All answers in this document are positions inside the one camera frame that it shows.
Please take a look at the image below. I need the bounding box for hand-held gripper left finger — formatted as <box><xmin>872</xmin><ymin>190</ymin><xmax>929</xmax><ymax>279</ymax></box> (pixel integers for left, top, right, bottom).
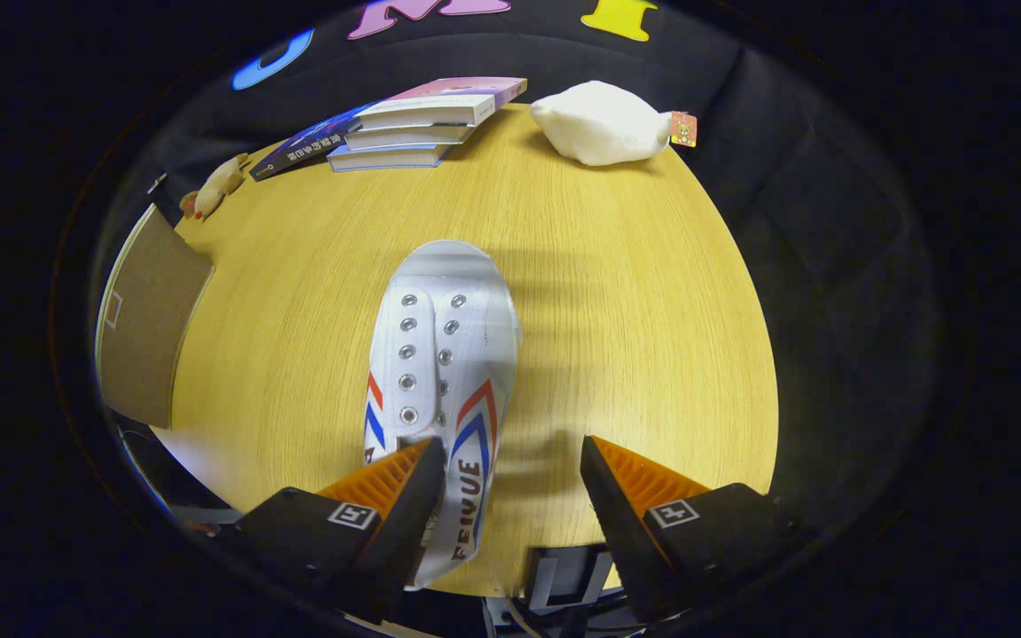
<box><xmin>227</xmin><ymin>436</ymin><xmax>448</xmax><ymax>621</ymax></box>

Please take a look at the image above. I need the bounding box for white striped canvas shoe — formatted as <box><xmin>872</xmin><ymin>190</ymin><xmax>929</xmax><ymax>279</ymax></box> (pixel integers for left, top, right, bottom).
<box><xmin>362</xmin><ymin>239</ymin><xmax>522</xmax><ymax>590</ymax></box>

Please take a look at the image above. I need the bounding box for dark blue book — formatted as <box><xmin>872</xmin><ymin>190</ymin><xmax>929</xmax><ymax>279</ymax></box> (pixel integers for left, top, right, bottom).
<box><xmin>249</xmin><ymin>102</ymin><xmax>378</xmax><ymax>183</ymax></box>

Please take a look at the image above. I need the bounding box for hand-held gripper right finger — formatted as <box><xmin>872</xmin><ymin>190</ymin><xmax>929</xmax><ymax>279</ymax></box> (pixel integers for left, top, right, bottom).
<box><xmin>580</xmin><ymin>434</ymin><xmax>799</xmax><ymax>621</ymax></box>

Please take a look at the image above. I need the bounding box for light blue cover book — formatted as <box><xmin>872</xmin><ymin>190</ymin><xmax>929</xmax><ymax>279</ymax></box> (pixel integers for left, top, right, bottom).
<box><xmin>327</xmin><ymin>144</ymin><xmax>454</xmax><ymax>173</ymax></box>

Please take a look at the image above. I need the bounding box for brown plush toy dog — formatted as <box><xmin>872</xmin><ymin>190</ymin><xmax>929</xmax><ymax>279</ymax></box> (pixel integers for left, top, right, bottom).
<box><xmin>179</xmin><ymin>152</ymin><xmax>250</xmax><ymax>221</ymax></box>

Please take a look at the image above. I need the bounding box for white plush toy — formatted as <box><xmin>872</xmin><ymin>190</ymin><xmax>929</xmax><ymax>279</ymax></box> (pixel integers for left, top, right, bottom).
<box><xmin>530</xmin><ymin>80</ymin><xmax>698</xmax><ymax>167</ymax></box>

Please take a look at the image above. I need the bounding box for grey cover book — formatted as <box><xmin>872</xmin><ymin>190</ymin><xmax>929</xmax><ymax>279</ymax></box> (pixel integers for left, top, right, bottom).
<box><xmin>344</xmin><ymin>124</ymin><xmax>476</xmax><ymax>152</ymax></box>

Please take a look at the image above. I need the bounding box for pink cover book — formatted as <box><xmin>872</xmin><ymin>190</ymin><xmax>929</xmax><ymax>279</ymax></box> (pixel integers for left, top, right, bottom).
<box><xmin>355</xmin><ymin>77</ymin><xmax>529</xmax><ymax>129</ymax></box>

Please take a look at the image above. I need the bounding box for beige fabric storage box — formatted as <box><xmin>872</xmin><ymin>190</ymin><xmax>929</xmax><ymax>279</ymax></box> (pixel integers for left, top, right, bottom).
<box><xmin>96</xmin><ymin>204</ymin><xmax>214</xmax><ymax>431</ymax></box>

